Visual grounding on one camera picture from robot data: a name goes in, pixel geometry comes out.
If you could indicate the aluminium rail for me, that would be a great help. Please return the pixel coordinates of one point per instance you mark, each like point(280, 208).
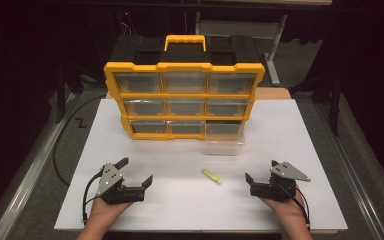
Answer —
point(353, 186)
point(23, 186)

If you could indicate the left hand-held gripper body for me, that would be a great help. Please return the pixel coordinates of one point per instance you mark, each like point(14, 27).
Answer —
point(113, 186)

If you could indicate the transparent storage bin drawer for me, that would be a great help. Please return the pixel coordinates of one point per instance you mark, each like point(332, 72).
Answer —
point(223, 146)

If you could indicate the white table sheet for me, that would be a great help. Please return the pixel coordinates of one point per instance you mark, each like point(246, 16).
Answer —
point(180, 206)

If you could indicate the light green plastic stick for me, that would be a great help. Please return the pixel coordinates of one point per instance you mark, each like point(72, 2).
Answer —
point(211, 175)

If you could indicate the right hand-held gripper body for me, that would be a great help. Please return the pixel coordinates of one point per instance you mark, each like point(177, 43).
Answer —
point(280, 190)

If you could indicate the grey metal frame stand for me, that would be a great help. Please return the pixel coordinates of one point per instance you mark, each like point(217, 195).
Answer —
point(273, 60)

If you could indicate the grid of clear plastic drawers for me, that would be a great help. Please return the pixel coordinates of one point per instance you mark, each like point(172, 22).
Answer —
point(145, 107)

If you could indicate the black stand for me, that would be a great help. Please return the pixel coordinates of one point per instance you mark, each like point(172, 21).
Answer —
point(336, 106)
point(61, 100)

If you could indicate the person's left hand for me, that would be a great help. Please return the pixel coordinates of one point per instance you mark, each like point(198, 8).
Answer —
point(105, 211)

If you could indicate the yellow black organizer cabinet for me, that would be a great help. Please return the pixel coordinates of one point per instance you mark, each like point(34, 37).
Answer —
point(183, 66)

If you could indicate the person's right hand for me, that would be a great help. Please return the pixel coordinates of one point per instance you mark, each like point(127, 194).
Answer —
point(290, 210)

